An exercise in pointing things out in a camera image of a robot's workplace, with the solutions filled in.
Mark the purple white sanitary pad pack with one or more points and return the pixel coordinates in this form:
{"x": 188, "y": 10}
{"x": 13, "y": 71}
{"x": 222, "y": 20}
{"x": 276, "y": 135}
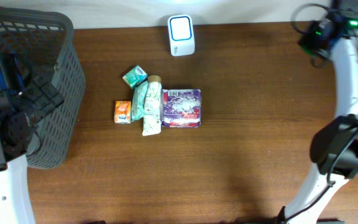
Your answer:
{"x": 181, "y": 108}

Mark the white green cosmetic tube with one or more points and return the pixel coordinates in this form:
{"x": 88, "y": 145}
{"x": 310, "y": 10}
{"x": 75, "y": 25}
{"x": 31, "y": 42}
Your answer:
{"x": 152, "y": 106}

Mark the teal wet wipes pack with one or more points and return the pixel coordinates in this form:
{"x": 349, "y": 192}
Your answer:
{"x": 138, "y": 111}

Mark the small teal tissue packet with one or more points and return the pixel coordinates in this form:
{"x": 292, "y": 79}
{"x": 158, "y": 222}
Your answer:
{"x": 135, "y": 77}

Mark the orange small box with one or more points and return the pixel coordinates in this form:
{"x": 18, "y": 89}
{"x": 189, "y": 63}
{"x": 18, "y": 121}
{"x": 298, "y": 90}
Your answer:
{"x": 122, "y": 112}

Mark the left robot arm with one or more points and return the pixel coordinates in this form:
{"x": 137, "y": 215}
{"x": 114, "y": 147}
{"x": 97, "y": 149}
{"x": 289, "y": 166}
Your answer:
{"x": 26, "y": 98}

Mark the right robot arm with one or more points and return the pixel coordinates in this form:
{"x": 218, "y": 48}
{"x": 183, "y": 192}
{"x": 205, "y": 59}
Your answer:
{"x": 334, "y": 149}

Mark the white barcode scanner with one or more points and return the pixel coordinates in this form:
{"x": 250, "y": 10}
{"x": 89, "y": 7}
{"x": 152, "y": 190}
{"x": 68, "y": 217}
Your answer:
{"x": 181, "y": 35}

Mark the grey plastic mesh basket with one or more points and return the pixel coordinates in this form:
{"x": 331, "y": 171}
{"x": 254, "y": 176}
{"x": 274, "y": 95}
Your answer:
{"x": 44, "y": 42}

